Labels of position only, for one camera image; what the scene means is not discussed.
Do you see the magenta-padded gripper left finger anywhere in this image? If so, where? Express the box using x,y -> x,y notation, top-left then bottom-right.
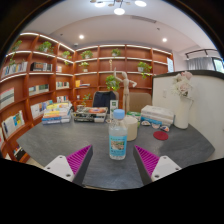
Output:
43,144 -> 94,187

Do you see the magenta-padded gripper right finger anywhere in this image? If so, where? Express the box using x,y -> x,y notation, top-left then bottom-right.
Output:
132,144 -> 183,187

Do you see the clear water bottle blue cap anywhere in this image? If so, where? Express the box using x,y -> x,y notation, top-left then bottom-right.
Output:
108,108 -> 129,161

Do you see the flat round red coaster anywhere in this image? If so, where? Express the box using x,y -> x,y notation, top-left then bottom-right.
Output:
152,130 -> 170,141

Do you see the colourful book stack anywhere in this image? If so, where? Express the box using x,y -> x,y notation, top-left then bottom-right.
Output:
41,101 -> 73,126

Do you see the cream cup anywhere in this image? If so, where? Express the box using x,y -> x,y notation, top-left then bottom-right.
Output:
123,115 -> 139,142

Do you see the white book stack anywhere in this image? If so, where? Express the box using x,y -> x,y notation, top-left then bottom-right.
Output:
139,104 -> 175,128

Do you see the white vase with flowers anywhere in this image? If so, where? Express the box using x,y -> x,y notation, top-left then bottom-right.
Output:
171,70 -> 195,130

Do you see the green white box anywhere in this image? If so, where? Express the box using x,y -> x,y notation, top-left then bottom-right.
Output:
126,111 -> 142,121

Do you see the small green white carton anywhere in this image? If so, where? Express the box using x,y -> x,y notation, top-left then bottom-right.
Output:
109,99 -> 120,116

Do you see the wooden shelf unit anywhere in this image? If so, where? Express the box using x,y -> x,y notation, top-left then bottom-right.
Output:
0,31 -> 175,164

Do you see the wooden artist mannequin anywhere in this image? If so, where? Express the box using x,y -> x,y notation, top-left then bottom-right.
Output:
113,68 -> 138,114

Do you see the grey curtain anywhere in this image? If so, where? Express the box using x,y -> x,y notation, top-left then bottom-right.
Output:
186,56 -> 216,72

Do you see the window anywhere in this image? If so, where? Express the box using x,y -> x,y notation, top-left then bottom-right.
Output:
213,57 -> 224,73

